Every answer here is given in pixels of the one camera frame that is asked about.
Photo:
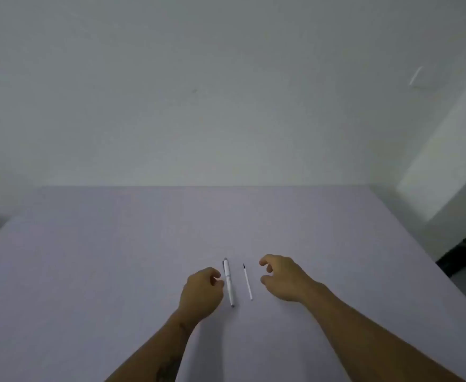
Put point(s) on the person's left hand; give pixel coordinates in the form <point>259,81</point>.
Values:
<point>201,294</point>

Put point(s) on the person's right hand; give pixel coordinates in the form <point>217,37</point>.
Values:
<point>290,280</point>

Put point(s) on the white pen body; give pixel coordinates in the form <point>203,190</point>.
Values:
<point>231,294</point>

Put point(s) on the white pen cap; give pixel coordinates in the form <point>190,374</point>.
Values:
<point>226,268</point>

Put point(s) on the white pen refill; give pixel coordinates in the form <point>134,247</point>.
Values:
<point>248,283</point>

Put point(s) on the person's left forearm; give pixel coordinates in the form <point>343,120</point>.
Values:
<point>157,354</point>

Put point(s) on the person's right forearm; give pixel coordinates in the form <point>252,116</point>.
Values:
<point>376,342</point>

